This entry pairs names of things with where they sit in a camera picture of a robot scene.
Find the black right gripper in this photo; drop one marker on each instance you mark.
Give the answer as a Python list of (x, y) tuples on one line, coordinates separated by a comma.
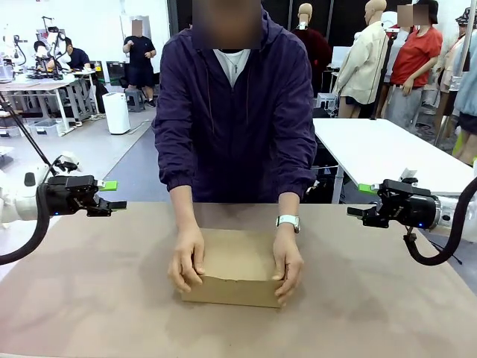
[(410, 209)]

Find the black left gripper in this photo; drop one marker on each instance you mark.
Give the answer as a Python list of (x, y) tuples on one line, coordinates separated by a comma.
[(67, 194)]

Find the brown cardboard box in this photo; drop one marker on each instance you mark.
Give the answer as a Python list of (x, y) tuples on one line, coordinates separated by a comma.
[(238, 261)]

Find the person's right forearm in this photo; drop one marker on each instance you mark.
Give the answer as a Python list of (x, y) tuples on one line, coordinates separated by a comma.
[(184, 209)]

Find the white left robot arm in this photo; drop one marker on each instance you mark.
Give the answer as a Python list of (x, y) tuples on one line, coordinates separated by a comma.
[(22, 201)]

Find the person's left forearm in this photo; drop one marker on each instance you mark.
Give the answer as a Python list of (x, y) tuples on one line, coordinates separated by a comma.
[(288, 203)]

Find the small white box machine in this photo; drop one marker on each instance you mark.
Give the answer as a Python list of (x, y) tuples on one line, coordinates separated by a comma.
[(326, 101)]

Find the person's left hand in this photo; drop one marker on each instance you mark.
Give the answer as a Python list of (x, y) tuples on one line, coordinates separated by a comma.
[(290, 261)]

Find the person's right hand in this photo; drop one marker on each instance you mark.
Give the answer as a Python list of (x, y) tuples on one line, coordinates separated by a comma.
[(188, 257)]

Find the white side table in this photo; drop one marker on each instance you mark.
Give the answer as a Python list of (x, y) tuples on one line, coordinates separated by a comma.
[(372, 149)]

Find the white air purifier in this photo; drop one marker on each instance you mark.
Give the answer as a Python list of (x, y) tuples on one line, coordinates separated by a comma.
[(117, 115)]

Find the white smartwatch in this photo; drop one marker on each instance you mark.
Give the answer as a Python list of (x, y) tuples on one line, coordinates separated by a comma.
[(287, 220)]

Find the grey plastic floor bin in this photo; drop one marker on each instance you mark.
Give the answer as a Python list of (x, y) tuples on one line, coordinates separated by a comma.
[(44, 128)]

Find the grey stool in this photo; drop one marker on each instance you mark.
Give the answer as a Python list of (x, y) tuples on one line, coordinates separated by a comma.
[(135, 100)]

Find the white workshop desk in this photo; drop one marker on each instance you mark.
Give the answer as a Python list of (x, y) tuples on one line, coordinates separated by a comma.
[(37, 85)]

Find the mannequin in beige jacket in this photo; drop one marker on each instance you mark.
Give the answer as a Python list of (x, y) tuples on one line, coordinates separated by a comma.
[(363, 63)]

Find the seated person in dark shirt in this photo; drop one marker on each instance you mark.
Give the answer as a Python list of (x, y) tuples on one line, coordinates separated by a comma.
[(78, 57)]

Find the person in purple jacket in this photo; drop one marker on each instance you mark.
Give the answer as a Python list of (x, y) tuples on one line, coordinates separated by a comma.
[(238, 130)]

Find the white monitor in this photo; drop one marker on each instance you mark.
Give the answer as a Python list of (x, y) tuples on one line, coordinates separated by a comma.
[(341, 57)]

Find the standing person in black shirt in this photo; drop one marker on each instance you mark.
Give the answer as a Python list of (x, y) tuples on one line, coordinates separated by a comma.
[(139, 52)]

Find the light blue jacket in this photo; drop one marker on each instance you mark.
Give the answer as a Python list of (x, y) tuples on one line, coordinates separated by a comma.
[(469, 85)]

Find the figure in red t-shirt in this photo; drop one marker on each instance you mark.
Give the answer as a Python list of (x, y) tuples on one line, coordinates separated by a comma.
[(417, 52)]

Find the mannequin in dark red garment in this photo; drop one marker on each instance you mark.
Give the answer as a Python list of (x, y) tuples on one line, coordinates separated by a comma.
[(318, 48)]

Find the mannequin with hat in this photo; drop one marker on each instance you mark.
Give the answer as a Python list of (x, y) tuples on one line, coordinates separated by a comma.
[(447, 59)]

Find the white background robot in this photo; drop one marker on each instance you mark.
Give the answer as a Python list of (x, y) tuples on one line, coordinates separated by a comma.
[(57, 41)]

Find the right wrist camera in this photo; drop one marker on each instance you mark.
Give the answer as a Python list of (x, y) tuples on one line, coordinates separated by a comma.
[(408, 175)]

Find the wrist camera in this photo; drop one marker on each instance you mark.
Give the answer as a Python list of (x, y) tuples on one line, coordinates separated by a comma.
[(71, 164), (408, 175)]

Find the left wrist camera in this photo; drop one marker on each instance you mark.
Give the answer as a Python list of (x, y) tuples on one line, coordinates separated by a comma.
[(71, 164)]

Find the black camera tripod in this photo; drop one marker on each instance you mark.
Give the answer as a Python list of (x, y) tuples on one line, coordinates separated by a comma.
[(37, 148)]

